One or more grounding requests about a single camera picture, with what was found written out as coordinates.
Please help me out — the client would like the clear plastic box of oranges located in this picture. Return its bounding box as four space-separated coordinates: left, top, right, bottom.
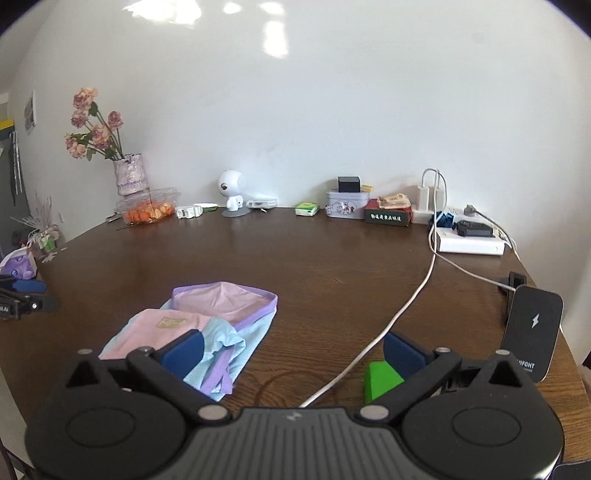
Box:
115 187 180 227

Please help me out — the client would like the grey plug cable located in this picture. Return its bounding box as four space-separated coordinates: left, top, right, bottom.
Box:
463 204 520 261

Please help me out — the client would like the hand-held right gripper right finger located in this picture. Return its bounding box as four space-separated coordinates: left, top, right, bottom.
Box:
359 329 532 425

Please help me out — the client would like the purple white package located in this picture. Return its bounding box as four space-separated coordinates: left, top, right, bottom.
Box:
0 247 38 281

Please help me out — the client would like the thin grey cable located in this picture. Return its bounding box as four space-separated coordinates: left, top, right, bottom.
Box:
431 168 515 291

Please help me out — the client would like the white robot-shaped camera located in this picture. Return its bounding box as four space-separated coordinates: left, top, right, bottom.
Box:
218 169 252 217

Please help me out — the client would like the dark green red box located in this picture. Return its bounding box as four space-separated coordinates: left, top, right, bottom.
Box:
365 205 413 227

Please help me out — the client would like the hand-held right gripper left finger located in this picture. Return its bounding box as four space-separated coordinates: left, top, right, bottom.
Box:
64 329 232 426

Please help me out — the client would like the green case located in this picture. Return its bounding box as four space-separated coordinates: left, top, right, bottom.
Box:
364 361 407 403

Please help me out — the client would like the white dried plant bundle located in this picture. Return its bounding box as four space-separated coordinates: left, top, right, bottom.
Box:
11 193 63 261

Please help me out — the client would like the black folding phone stand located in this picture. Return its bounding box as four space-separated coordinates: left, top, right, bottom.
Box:
496 271 527 319

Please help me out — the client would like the pink blue mesh vest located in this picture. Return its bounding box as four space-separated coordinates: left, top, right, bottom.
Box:
99 281 279 402

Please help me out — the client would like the thick white cable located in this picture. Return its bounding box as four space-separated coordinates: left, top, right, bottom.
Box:
299 168 451 408

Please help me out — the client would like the wall paper sheet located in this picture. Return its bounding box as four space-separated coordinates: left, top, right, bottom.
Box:
24 90 37 136

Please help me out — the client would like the black power adapter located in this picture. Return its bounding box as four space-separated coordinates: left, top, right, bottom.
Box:
455 220 498 238

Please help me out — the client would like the printed tin box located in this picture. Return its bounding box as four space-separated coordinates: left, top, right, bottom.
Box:
325 188 369 220

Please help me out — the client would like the wireless charger pad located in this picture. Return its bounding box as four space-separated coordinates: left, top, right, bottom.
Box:
501 285 564 383

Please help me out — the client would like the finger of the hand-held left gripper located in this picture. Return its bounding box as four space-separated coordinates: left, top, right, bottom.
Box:
0 274 48 296
0 292 61 315

